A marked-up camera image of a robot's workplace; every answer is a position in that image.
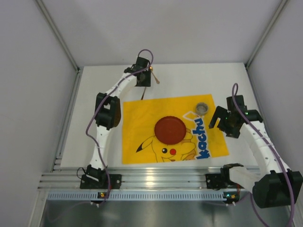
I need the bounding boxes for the yellow Pikachu placemat cloth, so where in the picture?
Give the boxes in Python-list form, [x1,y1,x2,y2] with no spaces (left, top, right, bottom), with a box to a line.
[122,94,229,164]

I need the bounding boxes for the red round plate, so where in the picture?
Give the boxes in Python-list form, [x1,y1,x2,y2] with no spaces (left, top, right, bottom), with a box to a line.
[154,116,187,145]

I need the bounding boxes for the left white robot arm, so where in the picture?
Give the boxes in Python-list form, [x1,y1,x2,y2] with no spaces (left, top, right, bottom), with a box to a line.
[85,56,153,173]

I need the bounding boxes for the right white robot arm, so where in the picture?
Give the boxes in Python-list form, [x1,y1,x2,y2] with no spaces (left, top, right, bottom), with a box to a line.
[209,95,303,208]

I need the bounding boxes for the gold spoon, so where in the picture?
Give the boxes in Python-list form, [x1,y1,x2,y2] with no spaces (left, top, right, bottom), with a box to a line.
[150,66,160,84]

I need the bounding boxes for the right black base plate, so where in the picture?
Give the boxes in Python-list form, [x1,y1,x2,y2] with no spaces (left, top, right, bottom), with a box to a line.
[205,174,227,191]

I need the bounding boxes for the aluminium mounting rail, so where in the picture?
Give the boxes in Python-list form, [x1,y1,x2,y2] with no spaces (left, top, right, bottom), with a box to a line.
[38,167,220,190]

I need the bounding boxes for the left aluminium frame post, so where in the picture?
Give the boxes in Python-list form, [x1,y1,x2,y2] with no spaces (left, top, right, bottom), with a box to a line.
[34,0,80,72]

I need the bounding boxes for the aluminium frame post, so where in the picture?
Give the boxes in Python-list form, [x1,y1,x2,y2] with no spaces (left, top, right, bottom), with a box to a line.
[34,0,80,72]
[244,0,290,70]

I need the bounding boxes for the right aluminium frame post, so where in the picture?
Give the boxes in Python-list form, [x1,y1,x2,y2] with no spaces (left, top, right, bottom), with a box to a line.
[244,0,290,70]

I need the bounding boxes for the slotted grey cable duct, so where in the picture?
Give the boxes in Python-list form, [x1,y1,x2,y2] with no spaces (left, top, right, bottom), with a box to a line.
[47,191,240,201]

